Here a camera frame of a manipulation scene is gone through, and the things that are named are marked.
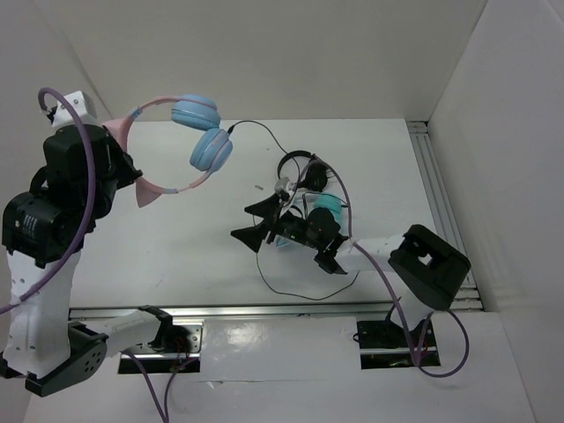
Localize aluminium side rail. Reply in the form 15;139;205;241
406;122;484;311

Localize aluminium front rail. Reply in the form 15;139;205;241
68;300;397;325

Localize black on-ear headphones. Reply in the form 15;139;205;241
277;150;330;193

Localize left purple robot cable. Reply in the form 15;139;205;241
0;86;199;423

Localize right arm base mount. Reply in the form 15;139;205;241
352;320;441;370

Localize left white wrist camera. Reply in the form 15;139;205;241
47;91;99;130

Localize thin black headphone cable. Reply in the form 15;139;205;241
227;120;360;301

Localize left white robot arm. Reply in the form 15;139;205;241
1;124;176;397

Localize teal white cat-ear headphones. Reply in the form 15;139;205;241
274;192;347;248

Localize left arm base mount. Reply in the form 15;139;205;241
128;306;204;374

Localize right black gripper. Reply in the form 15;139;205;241
231;193;322;253

